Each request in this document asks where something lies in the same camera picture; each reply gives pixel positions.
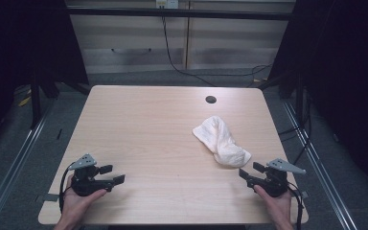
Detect yellow floor tape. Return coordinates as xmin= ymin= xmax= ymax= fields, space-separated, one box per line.
xmin=17 ymin=95 xmax=33 ymax=107

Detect white muslin towel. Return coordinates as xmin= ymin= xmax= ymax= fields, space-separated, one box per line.
xmin=192 ymin=115 xmax=252 ymax=169

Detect long black power cable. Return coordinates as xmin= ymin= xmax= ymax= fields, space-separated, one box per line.
xmin=161 ymin=15 xmax=273 ymax=88

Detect person's left hand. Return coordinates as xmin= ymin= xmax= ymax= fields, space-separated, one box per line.
xmin=57 ymin=186 xmax=108 ymax=225

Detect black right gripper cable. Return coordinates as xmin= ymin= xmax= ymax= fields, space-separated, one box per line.
xmin=287 ymin=181 xmax=305 ymax=230

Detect metal floor rail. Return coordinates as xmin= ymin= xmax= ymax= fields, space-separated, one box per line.
xmin=0 ymin=103 xmax=58 ymax=230
xmin=282 ymin=101 xmax=359 ymax=230

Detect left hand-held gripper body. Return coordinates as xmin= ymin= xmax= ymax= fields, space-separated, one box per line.
xmin=68 ymin=153 xmax=114 ymax=197

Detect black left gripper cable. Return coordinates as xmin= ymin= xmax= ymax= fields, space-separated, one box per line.
xmin=58 ymin=162 xmax=77 ymax=214

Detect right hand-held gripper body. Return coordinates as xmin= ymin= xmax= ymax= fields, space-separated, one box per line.
xmin=245 ymin=157 xmax=308 ymax=198

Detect black metal stand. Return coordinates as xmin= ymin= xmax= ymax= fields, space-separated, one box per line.
xmin=294 ymin=72 xmax=305 ymax=127
xmin=29 ymin=71 xmax=43 ymax=129

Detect black curtain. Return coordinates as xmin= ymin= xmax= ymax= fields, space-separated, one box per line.
xmin=267 ymin=0 xmax=368 ymax=200
xmin=0 ymin=0 xmax=89 ymax=154

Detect black horizontal metal bar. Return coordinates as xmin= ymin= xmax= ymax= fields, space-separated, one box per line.
xmin=65 ymin=7 xmax=296 ymax=22

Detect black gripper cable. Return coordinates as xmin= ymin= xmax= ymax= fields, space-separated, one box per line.
xmin=58 ymin=162 xmax=77 ymax=214
xmin=287 ymin=181 xmax=305 ymax=230

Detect black floor cables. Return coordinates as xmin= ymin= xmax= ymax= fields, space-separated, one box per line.
xmin=278 ymin=91 xmax=313 ymax=166

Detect person's right hand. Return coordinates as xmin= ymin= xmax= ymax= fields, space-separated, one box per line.
xmin=253 ymin=184 xmax=294 ymax=225

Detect white wall power outlet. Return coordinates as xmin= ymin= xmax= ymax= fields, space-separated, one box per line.
xmin=155 ymin=0 xmax=180 ymax=10

